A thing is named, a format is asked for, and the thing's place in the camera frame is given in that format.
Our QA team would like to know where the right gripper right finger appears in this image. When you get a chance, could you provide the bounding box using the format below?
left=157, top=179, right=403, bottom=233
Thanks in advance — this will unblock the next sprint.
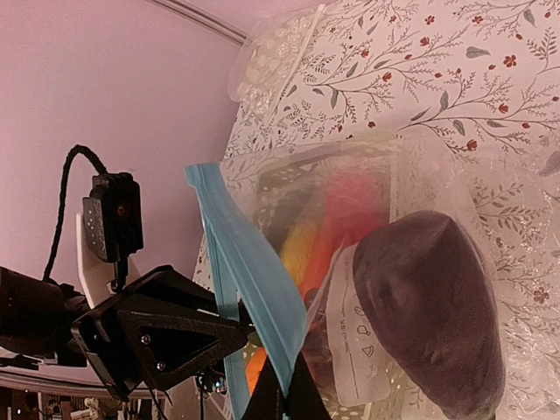
left=283, top=353, right=331, bottom=420

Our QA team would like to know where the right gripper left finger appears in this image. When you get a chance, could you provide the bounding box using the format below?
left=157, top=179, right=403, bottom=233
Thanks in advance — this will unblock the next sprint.
left=251, top=359, right=283, bottom=420

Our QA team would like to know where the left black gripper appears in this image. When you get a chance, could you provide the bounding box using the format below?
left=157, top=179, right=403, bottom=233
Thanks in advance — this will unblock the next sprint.
left=1, top=265, right=255, bottom=401

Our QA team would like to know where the clear zip bag blue zipper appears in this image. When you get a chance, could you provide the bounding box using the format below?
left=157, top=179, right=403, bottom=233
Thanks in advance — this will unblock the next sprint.
left=183, top=130, right=508, bottom=420

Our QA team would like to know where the purple eggplant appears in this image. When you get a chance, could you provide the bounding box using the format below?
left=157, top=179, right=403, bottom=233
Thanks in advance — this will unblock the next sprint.
left=353, top=211, right=505, bottom=419

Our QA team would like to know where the clear bag at back corner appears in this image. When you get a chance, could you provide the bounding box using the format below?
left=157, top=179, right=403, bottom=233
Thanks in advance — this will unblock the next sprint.
left=227, top=3, right=326, bottom=123

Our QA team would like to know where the crumpled clear plastic bag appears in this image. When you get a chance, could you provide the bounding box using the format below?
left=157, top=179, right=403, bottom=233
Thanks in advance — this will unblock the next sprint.
left=468, top=134, right=559, bottom=419

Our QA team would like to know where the orange carrot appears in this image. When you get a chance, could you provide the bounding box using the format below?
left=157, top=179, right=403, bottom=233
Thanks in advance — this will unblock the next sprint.
left=245, top=347, right=268, bottom=395

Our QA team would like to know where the yellow corn cob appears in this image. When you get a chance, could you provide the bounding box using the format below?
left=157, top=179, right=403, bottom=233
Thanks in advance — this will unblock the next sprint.
left=280, top=221, right=322, bottom=287

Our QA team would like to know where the green plastic basket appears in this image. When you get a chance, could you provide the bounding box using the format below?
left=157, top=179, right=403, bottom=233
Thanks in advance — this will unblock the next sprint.
left=254, top=143, right=406, bottom=419

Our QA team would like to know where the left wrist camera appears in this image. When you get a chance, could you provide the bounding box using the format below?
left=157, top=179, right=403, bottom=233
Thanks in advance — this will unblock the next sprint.
left=76, top=172, right=144, bottom=307

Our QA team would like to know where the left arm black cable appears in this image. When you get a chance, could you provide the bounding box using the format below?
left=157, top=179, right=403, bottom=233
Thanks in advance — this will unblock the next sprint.
left=41, top=143, right=110, bottom=281

